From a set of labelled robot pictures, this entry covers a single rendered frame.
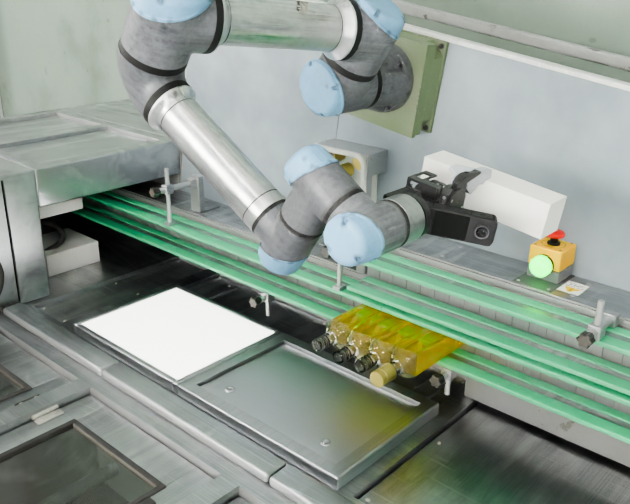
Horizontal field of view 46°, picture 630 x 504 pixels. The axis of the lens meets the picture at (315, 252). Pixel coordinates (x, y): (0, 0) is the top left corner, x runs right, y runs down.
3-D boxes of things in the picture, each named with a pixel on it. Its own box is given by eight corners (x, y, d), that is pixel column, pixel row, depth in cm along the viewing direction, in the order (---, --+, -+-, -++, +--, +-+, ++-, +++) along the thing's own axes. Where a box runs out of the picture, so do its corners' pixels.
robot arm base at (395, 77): (369, 31, 163) (339, 34, 157) (421, 57, 156) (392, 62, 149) (353, 94, 172) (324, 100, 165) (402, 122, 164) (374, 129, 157)
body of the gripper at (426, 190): (428, 167, 121) (384, 182, 113) (473, 185, 117) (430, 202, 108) (420, 210, 125) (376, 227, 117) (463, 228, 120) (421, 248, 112)
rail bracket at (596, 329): (601, 319, 140) (571, 344, 130) (608, 283, 137) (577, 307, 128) (622, 326, 137) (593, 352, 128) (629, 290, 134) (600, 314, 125)
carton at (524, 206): (443, 150, 133) (424, 156, 129) (567, 196, 119) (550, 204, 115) (437, 181, 136) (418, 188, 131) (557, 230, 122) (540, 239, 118)
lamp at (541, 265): (532, 271, 153) (525, 275, 151) (534, 251, 151) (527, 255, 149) (552, 277, 150) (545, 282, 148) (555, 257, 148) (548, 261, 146)
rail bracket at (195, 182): (209, 209, 226) (149, 227, 211) (207, 156, 220) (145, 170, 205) (220, 213, 223) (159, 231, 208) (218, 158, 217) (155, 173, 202)
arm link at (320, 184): (263, 197, 112) (307, 249, 109) (292, 144, 105) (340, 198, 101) (299, 185, 118) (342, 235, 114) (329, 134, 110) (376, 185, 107)
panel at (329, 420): (177, 293, 215) (73, 333, 192) (177, 283, 214) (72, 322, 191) (439, 414, 160) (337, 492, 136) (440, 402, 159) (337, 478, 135)
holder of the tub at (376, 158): (332, 238, 199) (312, 246, 194) (334, 138, 189) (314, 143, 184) (382, 254, 189) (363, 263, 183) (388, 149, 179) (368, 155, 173)
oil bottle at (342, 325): (380, 313, 177) (321, 345, 162) (381, 292, 175) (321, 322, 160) (399, 320, 174) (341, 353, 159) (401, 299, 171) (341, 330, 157)
